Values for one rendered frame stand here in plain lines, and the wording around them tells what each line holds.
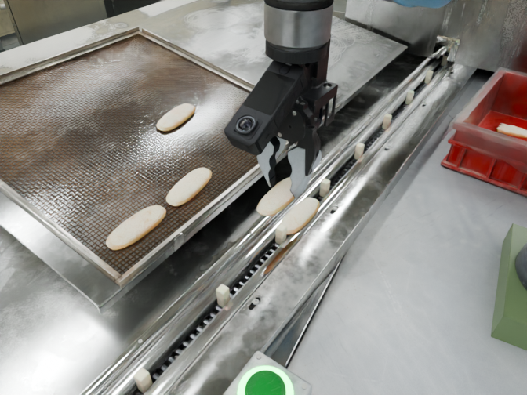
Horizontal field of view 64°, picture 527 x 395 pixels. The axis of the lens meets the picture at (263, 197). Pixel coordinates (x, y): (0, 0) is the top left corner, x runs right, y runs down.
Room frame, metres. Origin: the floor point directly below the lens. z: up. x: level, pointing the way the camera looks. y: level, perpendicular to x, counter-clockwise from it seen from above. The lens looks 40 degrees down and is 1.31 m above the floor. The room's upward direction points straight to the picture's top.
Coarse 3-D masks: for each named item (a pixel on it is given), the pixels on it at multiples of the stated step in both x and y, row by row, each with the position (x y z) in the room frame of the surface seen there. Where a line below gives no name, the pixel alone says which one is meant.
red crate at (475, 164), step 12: (492, 120) 0.86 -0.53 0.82; (504, 120) 0.86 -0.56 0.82; (516, 120) 0.86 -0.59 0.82; (456, 144) 0.67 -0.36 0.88; (456, 156) 0.67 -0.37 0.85; (468, 156) 0.66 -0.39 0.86; (480, 156) 0.65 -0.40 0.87; (456, 168) 0.66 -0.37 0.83; (468, 168) 0.66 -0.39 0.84; (480, 168) 0.65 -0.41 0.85; (492, 168) 0.63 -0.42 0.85; (504, 168) 0.62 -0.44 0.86; (492, 180) 0.62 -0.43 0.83; (504, 180) 0.62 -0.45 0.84; (516, 180) 0.61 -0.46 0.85; (516, 192) 0.60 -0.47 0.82
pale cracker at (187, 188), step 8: (200, 168) 0.56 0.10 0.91; (184, 176) 0.53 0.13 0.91; (192, 176) 0.53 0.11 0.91; (200, 176) 0.54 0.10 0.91; (208, 176) 0.54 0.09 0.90; (176, 184) 0.51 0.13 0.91; (184, 184) 0.51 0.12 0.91; (192, 184) 0.52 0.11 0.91; (200, 184) 0.52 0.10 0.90; (176, 192) 0.50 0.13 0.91; (184, 192) 0.50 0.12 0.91; (192, 192) 0.50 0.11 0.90; (168, 200) 0.48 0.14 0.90; (176, 200) 0.48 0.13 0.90; (184, 200) 0.48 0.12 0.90
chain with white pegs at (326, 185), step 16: (400, 112) 0.88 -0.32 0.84; (384, 128) 0.80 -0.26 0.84; (368, 144) 0.74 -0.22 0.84; (352, 160) 0.68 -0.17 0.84; (336, 176) 0.63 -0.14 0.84; (320, 192) 0.57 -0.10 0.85; (224, 288) 0.34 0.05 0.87; (224, 304) 0.34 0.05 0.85; (192, 336) 0.29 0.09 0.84; (176, 352) 0.27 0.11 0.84; (160, 368) 0.25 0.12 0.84; (144, 384) 0.22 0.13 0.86
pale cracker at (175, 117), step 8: (184, 104) 0.73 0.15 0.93; (168, 112) 0.70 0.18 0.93; (176, 112) 0.70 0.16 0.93; (184, 112) 0.70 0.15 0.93; (192, 112) 0.71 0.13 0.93; (160, 120) 0.67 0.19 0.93; (168, 120) 0.67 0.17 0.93; (176, 120) 0.68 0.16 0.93; (184, 120) 0.69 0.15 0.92; (160, 128) 0.66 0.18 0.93; (168, 128) 0.66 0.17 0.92
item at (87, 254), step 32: (128, 32) 0.99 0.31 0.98; (32, 64) 0.80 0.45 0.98; (64, 64) 0.83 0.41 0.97; (96, 64) 0.85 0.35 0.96; (160, 64) 0.88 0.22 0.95; (192, 64) 0.90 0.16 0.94; (0, 96) 0.70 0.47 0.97; (64, 96) 0.72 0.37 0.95; (96, 96) 0.73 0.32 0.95; (192, 96) 0.78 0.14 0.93; (224, 96) 0.79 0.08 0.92; (0, 128) 0.61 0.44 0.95; (0, 160) 0.53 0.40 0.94; (128, 160) 0.57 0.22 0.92; (160, 160) 0.58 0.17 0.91; (224, 160) 0.60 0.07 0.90; (32, 192) 0.48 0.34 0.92; (96, 192) 0.49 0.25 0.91; (224, 192) 0.51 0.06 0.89; (64, 224) 0.42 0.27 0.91; (96, 224) 0.43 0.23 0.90; (192, 224) 0.44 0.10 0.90; (96, 256) 0.37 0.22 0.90
